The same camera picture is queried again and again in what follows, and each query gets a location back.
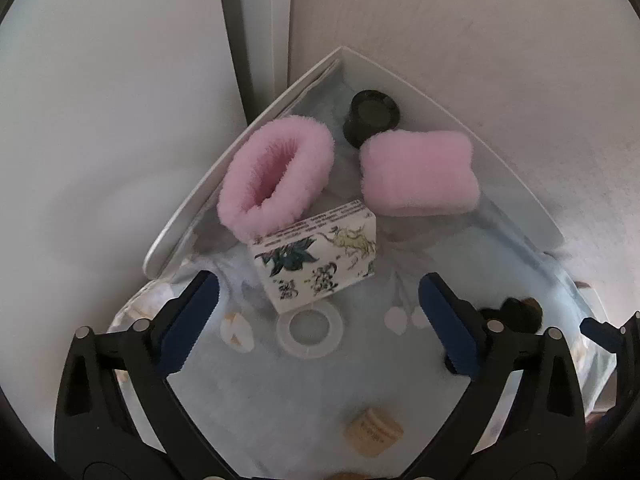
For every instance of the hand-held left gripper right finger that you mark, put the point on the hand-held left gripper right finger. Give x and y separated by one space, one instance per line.
447 320

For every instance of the door frame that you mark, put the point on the door frame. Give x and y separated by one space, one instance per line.
255 35

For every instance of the printed small box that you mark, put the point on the printed small box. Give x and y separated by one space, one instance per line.
310 260

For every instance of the small beige block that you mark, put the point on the small beige block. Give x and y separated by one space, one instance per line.
372 430

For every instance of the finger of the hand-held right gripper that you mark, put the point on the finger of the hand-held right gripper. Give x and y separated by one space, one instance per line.
630 360

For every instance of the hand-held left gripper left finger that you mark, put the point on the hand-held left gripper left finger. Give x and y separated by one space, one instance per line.
192 317

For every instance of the pink fluffy cuff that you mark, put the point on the pink fluffy cuff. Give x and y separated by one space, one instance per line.
300 135
420 175

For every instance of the white desktop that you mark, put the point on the white desktop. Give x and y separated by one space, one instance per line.
520 200

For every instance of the black round lid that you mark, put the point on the black round lid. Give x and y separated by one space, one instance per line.
372 112

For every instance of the black sock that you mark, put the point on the black sock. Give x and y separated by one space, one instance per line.
515 312

